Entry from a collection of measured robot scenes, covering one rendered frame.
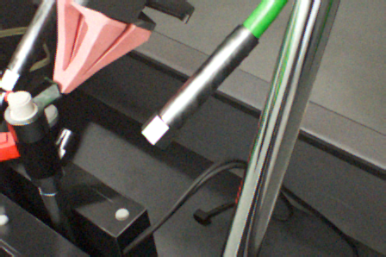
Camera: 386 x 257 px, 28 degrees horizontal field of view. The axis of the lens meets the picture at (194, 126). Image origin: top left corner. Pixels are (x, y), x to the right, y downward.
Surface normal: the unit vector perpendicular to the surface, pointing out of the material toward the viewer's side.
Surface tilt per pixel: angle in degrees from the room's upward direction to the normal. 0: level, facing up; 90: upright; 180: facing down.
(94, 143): 0
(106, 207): 0
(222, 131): 90
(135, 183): 0
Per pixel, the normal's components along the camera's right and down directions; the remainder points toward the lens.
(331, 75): -0.11, -0.71
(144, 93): -0.64, 0.58
